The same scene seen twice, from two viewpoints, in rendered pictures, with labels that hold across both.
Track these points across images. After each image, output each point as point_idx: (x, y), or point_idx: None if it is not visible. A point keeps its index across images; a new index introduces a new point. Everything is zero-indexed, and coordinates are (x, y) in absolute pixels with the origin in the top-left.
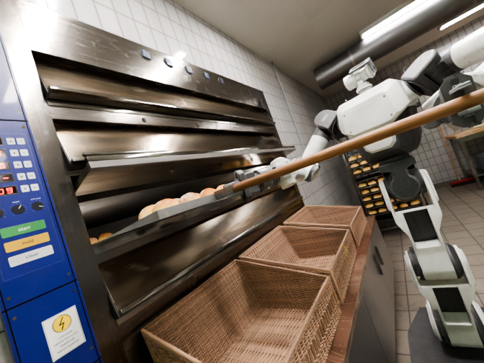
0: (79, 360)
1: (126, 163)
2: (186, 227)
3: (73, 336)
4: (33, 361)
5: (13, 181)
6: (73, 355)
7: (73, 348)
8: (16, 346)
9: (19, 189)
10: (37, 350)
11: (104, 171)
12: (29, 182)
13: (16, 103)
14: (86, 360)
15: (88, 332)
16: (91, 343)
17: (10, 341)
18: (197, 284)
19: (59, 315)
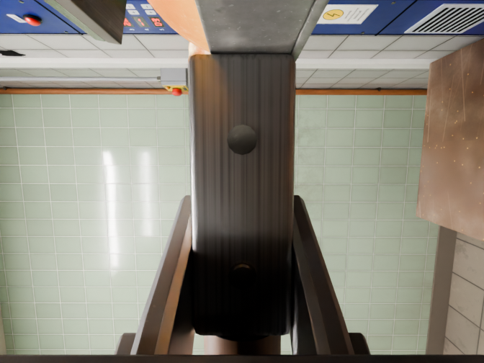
0: (389, 11)
1: (70, 4)
2: None
3: (359, 11)
4: (342, 30)
5: (142, 16)
6: (377, 13)
7: (370, 12)
8: (317, 34)
9: (152, 15)
10: (336, 27)
11: (109, 9)
12: (140, 9)
13: (6, 1)
14: (399, 7)
15: (372, 1)
16: (390, 1)
17: (310, 34)
18: None
19: (323, 14)
